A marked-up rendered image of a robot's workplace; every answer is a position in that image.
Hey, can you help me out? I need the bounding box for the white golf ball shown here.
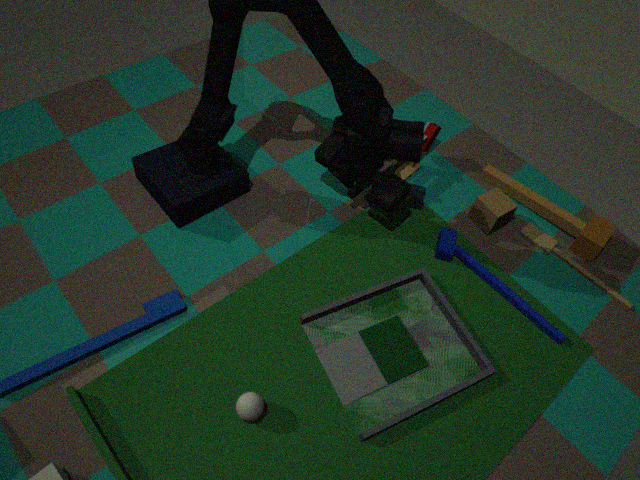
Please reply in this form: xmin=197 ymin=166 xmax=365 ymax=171
xmin=236 ymin=392 xmax=265 ymax=422

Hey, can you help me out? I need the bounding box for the red golf putter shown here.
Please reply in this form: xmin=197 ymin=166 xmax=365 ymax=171
xmin=347 ymin=122 xmax=441 ymax=199

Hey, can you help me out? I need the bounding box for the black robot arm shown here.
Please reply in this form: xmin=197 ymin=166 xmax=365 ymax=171
xmin=175 ymin=0 xmax=425 ymax=182

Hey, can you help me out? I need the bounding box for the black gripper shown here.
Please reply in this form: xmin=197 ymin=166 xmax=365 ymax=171
xmin=315 ymin=135 xmax=411 ymax=212

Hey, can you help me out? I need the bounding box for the green putting mat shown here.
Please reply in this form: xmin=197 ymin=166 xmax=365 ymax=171
xmin=76 ymin=191 xmax=593 ymax=480

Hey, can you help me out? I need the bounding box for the brown cube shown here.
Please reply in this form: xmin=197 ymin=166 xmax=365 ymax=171
xmin=467 ymin=187 xmax=518 ymax=236

